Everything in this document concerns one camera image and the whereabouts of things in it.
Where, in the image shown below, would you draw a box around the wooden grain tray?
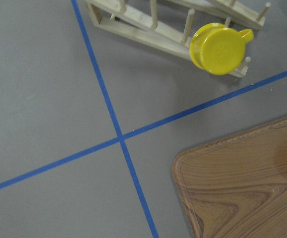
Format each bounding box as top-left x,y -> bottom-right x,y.
172,117 -> 287,238

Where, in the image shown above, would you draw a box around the yellow cup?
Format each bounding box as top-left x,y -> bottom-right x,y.
189,23 -> 254,75

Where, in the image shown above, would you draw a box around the wooden peg rack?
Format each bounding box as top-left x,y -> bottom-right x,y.
84,0 -> 271,78

